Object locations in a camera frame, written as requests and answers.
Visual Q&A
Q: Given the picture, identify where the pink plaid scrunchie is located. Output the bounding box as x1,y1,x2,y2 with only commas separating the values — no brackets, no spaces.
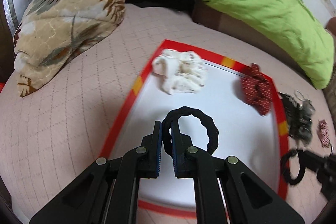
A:
317,119,330,148

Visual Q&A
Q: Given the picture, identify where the black bead bracelet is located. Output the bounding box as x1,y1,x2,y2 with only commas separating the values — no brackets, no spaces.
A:
280,148,306,186

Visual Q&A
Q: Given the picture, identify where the grey black organza scrunchie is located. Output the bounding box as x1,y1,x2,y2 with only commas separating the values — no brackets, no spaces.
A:
278,93,315,147

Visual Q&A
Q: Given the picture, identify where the black braided hair tie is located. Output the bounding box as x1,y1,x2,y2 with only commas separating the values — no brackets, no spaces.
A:
162,106,220,159

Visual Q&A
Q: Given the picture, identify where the red polka dot scrunchie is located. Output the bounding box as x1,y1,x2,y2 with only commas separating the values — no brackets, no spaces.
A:
240,63,272,116

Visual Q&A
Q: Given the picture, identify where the white floral scrunchie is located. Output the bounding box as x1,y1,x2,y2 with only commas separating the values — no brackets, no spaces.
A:
151,49,208,95

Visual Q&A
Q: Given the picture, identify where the red tray box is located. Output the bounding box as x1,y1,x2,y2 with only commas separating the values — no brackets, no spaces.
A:
99,40,288,219

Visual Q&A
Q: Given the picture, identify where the green duvet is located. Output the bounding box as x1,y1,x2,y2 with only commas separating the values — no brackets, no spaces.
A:
203,0,334,89

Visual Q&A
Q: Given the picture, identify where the leaf pattern beige pillow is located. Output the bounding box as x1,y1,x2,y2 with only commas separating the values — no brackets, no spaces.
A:
13,0,125,97

